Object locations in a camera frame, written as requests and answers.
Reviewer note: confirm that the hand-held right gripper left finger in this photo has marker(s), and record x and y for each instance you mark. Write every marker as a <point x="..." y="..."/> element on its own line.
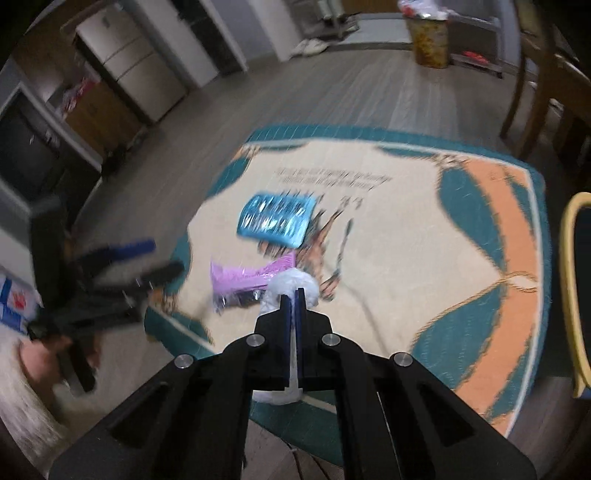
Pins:
<point x="287" y="341"/>

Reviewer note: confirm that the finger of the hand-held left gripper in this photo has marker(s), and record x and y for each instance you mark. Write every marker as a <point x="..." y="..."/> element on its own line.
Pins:
<point x="159" y="272"/>
<point x="134" y="249"/>

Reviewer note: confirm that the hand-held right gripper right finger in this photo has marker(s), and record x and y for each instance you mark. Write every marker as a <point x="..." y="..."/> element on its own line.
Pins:
<point x="301" y="341"/>

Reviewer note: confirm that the clear plastic bag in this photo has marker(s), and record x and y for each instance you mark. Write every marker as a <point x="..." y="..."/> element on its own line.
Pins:
<point x="295" y="282"/>

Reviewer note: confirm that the yellow rimmed bin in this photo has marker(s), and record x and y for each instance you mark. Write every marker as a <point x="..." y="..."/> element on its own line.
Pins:
<point x="569" y="295"/>

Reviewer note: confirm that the person's left hand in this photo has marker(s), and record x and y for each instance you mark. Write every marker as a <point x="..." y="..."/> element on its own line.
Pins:
<point x="41" y="362"/>

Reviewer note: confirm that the white printed cardboard box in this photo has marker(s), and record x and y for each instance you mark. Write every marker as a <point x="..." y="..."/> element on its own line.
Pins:
<point x="18" y="300"/>

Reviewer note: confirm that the purple wrapper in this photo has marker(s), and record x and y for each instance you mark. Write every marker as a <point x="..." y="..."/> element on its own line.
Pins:
<point x="235" y="281"/>

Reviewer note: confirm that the black television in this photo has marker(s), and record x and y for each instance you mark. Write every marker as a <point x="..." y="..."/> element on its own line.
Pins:
<point x="25" y="152"/>

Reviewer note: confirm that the teal blister packet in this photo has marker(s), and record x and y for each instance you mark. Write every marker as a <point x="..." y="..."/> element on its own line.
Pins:
<point x="276" y="221"/>

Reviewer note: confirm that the brown wooden cabinet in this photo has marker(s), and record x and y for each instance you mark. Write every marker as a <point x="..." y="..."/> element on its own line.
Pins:
<point x="104" y="120"/>

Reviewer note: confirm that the teal and beige printed mat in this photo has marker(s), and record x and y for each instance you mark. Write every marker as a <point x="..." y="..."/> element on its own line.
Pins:
<point x="415" y="207"/>

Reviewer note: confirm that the silver refrigerator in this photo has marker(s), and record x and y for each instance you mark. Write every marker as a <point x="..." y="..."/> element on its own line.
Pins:
<point x="134" y="64"/>

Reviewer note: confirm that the white slipper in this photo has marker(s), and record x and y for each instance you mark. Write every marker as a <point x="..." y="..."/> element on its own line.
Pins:
<point x="302" y="48"/>
<point x="318" y="45"/>

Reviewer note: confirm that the metal shelf rack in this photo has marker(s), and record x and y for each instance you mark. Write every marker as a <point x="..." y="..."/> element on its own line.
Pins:
<point x="339" y="21"/>

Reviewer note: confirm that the yellow patterned bin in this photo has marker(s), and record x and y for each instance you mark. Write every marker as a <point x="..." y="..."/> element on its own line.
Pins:
<point x="429" y="44"/>

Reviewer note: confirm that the red packet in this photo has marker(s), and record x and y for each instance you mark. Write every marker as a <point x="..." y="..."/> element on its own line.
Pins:
<point x="476" y="57"/>

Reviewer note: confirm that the wooden chair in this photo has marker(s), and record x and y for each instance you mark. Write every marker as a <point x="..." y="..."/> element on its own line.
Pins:
<point x="531" y="92"/>

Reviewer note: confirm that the grey shelf cart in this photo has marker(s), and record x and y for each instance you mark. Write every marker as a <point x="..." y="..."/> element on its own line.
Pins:
<point x="480" y="37"/>

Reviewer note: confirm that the white plastic bag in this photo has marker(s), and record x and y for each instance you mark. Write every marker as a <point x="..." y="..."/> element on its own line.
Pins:
<point x="422" y="8"/>

